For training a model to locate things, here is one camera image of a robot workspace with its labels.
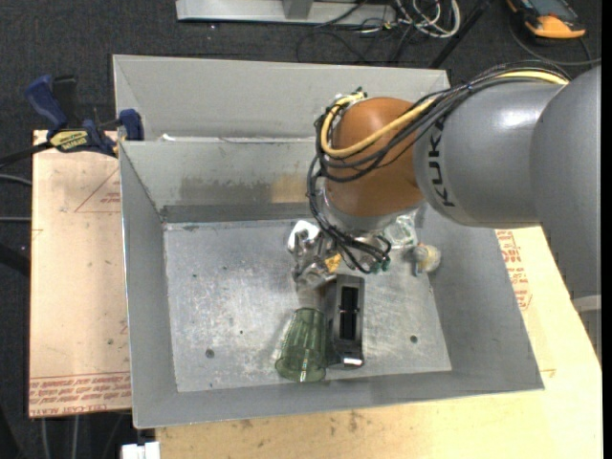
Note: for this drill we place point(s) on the small white and yellow toy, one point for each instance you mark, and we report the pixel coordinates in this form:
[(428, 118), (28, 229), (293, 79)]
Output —
[(426, 258)]

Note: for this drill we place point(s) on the green translucent plastic cup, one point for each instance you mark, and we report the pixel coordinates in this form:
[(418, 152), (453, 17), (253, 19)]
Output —
[(304, 347)]

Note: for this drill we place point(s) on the grey metal bin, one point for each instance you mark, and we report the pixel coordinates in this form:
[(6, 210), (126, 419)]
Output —
[(229, 294)]

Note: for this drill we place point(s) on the clear glass object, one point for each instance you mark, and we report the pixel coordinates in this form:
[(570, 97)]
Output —
[(402, 231)]

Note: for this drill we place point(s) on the brown cardboard board red print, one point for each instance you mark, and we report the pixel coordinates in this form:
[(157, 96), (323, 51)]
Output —
[(76, 275)]

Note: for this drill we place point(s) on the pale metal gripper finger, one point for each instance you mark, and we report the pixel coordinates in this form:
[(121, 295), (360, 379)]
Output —
[(306, 267), (317, 280)]

